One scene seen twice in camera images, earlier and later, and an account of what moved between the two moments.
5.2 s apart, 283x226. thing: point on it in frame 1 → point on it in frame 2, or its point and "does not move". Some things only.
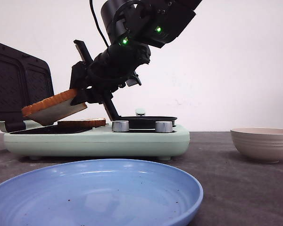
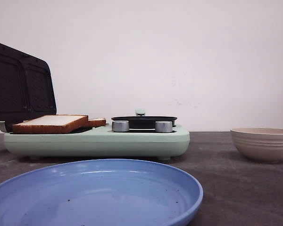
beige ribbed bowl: (268, 145) does not move
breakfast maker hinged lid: (18, 80) does not move
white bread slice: (54, 108) → (52, 124)
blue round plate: (97, 192) does not move
